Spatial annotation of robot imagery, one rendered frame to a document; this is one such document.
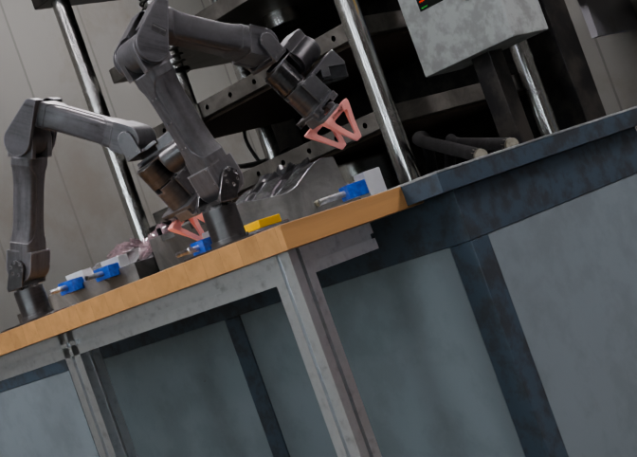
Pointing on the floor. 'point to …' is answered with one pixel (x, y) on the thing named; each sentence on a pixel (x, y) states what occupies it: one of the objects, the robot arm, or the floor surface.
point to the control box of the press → (474, 35)
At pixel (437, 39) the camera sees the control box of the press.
